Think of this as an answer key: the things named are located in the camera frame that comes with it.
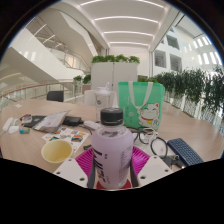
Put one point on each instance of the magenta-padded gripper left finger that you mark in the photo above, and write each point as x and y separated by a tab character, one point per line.
70	171

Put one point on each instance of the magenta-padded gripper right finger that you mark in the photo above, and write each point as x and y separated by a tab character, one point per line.
155	170

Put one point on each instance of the lilac drink bottle black cap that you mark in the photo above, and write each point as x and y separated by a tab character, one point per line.
111	153

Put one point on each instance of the pale yellow mug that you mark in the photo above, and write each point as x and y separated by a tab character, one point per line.
56	151

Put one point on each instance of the dark blue keyboard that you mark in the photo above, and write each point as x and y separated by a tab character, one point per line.
185	151

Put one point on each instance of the white power adapter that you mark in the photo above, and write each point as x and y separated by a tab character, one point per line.
90	125

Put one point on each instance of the black power brick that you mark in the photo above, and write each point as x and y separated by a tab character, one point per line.
72	120

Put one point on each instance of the open paper booklet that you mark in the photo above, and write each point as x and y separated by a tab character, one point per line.
51	121

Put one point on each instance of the green cat-print tote bag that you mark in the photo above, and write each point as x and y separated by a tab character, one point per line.
140	103

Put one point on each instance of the white computer mouse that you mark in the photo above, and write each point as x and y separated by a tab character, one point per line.
13	129

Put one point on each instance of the black chair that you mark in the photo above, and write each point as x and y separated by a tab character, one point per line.
55	96

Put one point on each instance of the clear shaker bottle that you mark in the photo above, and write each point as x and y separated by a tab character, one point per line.
101	100

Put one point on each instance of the white power strip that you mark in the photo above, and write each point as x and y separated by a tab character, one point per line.
7	124

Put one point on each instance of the row of tall green plants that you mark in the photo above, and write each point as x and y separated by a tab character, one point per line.
193	86

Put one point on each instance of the white cabinet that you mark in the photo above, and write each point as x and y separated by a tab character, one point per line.
113	78

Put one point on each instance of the green plants atop cabinet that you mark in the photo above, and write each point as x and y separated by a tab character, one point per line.
115	59

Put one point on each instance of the ceiling light strips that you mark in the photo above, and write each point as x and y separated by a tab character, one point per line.
126	18

